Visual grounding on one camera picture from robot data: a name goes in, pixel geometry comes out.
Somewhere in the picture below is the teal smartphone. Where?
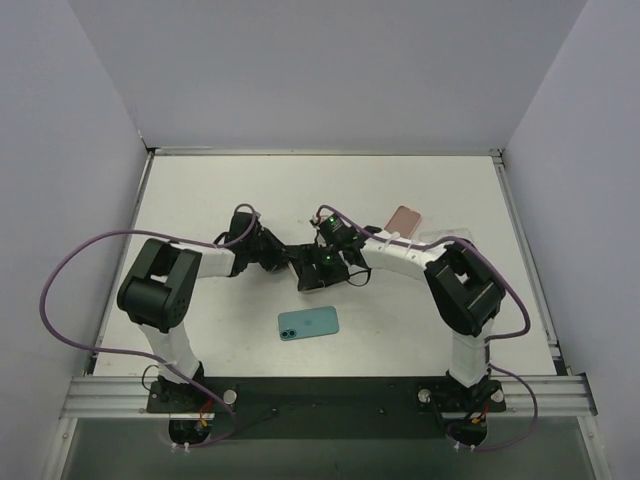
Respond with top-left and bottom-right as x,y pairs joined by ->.
277,306 -> 340,341

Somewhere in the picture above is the phone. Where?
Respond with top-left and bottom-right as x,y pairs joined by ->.
384,205 -> 422,238

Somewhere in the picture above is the clear phone case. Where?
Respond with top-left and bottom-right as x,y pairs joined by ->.
418,228 -> 475,244

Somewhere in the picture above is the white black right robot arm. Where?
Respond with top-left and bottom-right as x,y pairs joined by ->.
287,214 -> 505,388

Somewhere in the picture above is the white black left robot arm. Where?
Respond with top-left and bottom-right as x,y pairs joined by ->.
117,212 -> 312,412

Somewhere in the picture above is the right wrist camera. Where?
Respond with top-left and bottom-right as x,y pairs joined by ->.
309,213 -> 323,228

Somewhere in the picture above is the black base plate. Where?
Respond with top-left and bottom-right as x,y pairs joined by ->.
146,376 -> 506,440

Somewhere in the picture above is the aluminium front rail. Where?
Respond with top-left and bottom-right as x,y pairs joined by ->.
62,375 -> 597,419

